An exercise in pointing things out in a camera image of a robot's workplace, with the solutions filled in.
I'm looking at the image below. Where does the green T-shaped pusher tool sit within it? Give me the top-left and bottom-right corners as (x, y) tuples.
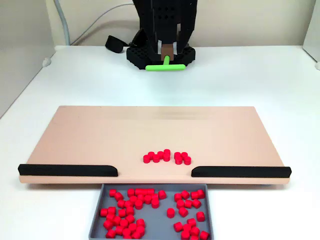
(145, 44), (186, 72)

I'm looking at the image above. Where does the black table clamp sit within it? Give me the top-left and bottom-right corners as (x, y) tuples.
(104, 34), (128, 54)

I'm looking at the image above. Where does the pink flat board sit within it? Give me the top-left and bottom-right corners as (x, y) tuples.
(18, 105), (291, 187)

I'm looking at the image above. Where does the grey shallow tray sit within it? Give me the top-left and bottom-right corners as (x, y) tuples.
(88, 183), (215, 240)

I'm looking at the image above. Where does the thin white USB cable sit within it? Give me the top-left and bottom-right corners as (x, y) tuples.
(70, 1), (137, 46)

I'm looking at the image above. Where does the black grid base plate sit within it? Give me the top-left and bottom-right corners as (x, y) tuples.
(126, 44), (196, 71)

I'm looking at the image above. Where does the thick pale grey cable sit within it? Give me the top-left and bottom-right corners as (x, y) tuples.
(53, 0), (71, 46)

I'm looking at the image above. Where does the black foam rail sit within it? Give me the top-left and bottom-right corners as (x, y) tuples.
(191, 165), (292, 179)
(17, 163), (119, 178)

